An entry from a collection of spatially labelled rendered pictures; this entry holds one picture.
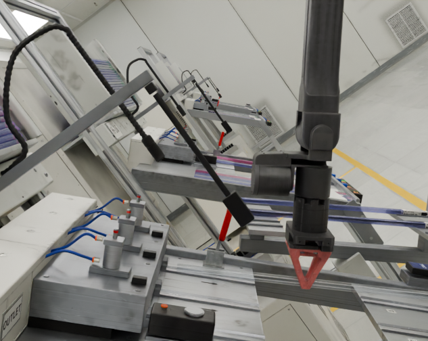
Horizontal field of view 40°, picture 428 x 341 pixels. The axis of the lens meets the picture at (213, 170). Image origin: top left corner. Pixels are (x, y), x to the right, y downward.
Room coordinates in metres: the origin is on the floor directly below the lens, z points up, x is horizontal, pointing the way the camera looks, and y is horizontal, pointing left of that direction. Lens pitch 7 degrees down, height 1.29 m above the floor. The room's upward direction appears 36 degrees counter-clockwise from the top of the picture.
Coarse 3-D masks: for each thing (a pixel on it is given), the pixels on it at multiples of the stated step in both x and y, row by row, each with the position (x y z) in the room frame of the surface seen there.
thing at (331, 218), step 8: (264, 216) 1.24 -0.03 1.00; (272, 216) 1.23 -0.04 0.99; (280, 216) 1.23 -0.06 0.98; (288, 216) 1.23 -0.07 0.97; (336, 216) 1.23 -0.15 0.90; (344, 216) 1.24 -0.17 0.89; (376, 224) 1.23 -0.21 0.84; (384, 224) 1.22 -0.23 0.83; (392, 224) 1.22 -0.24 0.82; (400, 224) 1.22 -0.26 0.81; (408, 224) 1.22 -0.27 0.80; (416, 224) 1.22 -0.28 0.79; (424, 224) 1.22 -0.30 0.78
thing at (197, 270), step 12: (180, 264) 0.97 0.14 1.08; (216, 276) 0.95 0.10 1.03; (228, 276) 0.95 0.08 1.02; (240, 276) 0.95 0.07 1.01; (252, 276) 0.95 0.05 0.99; (264, 276) 0.95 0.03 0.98; (276, 276) 0.95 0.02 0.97; (288, 276) 0.95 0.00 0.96; (324, 288) 0.94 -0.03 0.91; (336, 288) 0.94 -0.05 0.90; (348, 288) 0.94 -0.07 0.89; (360, 288) 0.93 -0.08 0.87; (372, 288) 0.93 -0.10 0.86; (384, 288) 0.94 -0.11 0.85; (396, 288) 0.94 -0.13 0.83
